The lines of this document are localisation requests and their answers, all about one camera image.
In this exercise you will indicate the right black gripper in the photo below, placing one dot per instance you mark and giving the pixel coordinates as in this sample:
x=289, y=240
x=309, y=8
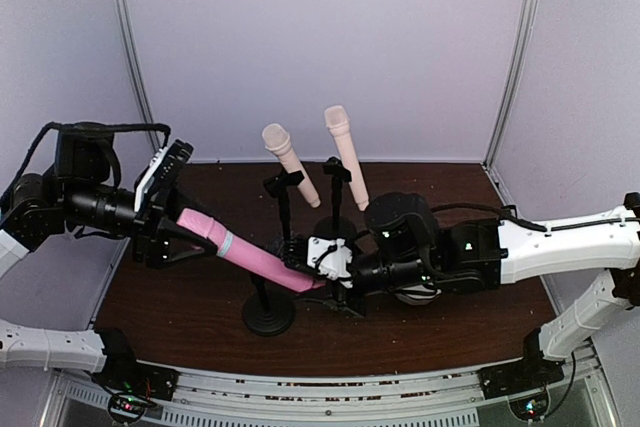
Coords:
x=345, y=292

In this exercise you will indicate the right aluminium frame post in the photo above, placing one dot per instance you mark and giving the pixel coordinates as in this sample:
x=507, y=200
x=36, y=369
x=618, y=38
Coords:
x=524, y=31

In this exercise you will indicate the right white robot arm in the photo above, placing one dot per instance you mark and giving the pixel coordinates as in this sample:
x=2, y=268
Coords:
x=473, y=256

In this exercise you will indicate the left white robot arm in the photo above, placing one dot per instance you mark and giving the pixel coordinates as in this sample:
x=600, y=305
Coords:
x=81, y=193

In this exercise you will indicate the pink microphone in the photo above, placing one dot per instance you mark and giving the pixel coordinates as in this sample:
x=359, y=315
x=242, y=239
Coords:
x=243, y=254

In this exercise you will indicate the left aluminium frame post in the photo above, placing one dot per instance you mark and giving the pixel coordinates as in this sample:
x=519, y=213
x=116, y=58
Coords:
x=133, y=65

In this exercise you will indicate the aluminium frame post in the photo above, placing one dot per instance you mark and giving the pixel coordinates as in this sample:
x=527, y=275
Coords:
x=133, y=65
x=524, y=31

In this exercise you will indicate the cream microphone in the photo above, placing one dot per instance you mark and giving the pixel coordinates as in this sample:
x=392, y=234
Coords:
x=338, y=125
x=277, y=140

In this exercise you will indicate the black mic stand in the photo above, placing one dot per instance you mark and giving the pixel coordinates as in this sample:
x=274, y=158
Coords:
x=267, y=313
x=277, y=187
x=336, y=226

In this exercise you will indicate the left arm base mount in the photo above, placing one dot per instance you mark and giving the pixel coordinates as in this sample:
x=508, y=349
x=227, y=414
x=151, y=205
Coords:
x=135, y=391

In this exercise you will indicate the white scalloped bowl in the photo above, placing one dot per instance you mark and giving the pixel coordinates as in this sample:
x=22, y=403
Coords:
x=417, y=296

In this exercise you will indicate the front aluminium rail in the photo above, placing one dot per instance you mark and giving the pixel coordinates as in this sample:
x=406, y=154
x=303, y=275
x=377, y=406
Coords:
x=451, y=397

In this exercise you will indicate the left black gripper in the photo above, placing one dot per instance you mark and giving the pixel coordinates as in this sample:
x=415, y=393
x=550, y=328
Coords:
x=150, y=229

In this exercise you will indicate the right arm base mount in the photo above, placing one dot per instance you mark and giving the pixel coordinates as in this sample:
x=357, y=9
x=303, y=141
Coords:
x=524, y=384

